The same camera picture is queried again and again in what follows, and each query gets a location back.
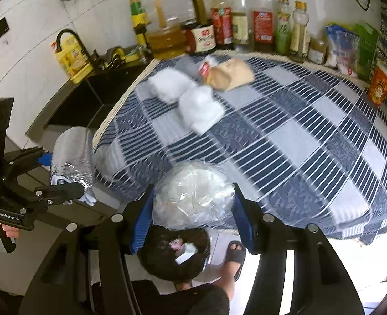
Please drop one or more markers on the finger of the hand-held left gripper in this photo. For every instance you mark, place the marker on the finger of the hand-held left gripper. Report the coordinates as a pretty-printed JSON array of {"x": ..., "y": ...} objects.
[
  {"x": 60, "y": 192},
  {"x": 27, "y": 157}
]

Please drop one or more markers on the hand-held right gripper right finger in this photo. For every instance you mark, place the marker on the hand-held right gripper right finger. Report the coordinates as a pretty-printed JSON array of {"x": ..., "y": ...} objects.
[{"x": 244, "y": 224}]

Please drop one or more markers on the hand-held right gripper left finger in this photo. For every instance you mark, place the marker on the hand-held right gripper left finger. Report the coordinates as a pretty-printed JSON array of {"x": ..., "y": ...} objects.
[{"x": 142, "y": 220}]

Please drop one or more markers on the silver foil packet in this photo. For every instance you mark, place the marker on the silver foil packet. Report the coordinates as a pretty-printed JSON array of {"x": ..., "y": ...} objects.
[{"x": 72, "y": 157}]

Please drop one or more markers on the clear plastic bag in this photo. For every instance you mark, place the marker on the clear plastic bag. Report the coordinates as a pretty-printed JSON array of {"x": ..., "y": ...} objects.
[{"x": 190, "y": 193}]

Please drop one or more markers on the person's foot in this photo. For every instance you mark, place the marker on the person's foot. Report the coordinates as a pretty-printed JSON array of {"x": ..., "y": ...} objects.
[{"x": 234, "y": 248}]

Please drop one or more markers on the black sandal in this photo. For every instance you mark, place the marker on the black sandal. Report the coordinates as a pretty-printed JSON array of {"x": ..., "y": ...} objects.
[{"x": 234, "y": 264}]

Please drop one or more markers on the white paper scrap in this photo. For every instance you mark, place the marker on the white paper scrap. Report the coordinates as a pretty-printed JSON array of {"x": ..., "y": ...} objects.
[{"x": 185, "y": 254}]

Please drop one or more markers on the black sink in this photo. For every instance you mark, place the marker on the black sink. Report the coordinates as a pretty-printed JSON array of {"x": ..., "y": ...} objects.
[{"x": 81, "y": 101}]

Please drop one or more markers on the person's dark clothing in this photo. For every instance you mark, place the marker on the person's dark clothing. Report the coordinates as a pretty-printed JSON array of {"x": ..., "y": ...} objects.
[{"x": 180, "y": 300}]

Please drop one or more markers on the blue checked tablecloth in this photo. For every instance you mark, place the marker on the blue checked tablecloth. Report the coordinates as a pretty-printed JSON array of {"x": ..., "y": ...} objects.
[{"x": 278, "y": 137}]

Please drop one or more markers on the yellow dish soap bottle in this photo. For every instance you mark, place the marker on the yellow dish soap bottle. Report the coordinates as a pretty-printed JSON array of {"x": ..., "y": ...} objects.
[{"x": 72, "y": 60}]

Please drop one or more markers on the black faucet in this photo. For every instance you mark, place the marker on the black faucet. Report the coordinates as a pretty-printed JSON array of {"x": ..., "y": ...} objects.
[{"x": 78, "y": 40}]

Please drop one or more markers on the white plastic bag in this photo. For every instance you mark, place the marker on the white plastic bag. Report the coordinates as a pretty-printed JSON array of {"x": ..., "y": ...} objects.
[{"x": 172, "y": 85}]

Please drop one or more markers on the yellow sponge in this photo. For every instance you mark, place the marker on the yellow sponge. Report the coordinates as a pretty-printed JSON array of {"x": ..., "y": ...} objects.
[{"x": 132, "y": 56}]

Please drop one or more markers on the beige paper wrapper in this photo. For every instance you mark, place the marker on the beige paper wrapper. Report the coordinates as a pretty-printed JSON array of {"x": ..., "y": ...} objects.
[{"x": 231, "y": 73}]

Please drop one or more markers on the white and red wrapper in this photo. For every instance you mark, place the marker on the white and red wrapper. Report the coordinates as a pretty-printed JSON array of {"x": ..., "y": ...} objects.
[{"x": 206, "y": 67}]

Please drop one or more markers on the large cooking oil jug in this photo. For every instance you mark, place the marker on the large cooking oil jug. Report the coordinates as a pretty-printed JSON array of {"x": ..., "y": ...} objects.
[{"x": 165, "y": 42}]

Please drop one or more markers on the green cap sauce bottle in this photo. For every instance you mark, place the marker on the green cap sauce bottle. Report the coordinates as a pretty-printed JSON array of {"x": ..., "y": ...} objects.
[{"x": 137, "y": 16}]

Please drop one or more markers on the small seasoning jar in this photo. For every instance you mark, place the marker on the small seasoning jar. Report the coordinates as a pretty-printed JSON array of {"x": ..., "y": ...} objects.
[{"x": 317, "y": 52}]

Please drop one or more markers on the soy sauce jug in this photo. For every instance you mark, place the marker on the soy sauce jug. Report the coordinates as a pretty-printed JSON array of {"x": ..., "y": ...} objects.
[{"x": 201, "y": 37}]

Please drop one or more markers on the orange paper cup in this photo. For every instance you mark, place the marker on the orange paper cup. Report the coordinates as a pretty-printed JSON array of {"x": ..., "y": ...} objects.
[{"x": 381, "y": 85}]

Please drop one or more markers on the green label oil bottle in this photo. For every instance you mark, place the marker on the green label oil bottle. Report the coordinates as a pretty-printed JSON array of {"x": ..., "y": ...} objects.
[{"x": 282, "y": 29}]

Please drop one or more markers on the slim clear bottle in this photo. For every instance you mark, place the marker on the slim clear bottle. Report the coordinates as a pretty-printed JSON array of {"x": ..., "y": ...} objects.
[{"x": 299, "y": 32}]

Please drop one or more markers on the white and blue bag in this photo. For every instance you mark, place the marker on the white and blue bag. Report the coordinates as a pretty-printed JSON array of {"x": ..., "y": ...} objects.
[{"x": 342, "y": 49}]

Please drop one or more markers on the yellow cap olive label bottle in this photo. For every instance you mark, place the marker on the yellow cap olive label bottle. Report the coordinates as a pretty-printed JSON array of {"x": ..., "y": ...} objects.
[{"x": 240, "y": 23}]

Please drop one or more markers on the gold cap red label bottle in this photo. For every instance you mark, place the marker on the gold cap red label bottle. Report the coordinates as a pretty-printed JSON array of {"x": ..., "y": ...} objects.
[{"x": 263, "y": 23}]

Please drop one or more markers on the dark cap red label bottle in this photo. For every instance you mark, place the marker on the dark cap red label bottle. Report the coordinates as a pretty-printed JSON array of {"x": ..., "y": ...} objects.
[{"x": 222, "y": 23}]

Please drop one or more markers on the green packet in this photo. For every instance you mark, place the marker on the green packet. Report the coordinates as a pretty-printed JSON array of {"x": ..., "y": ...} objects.
[{"x": 367, "y": 49}]

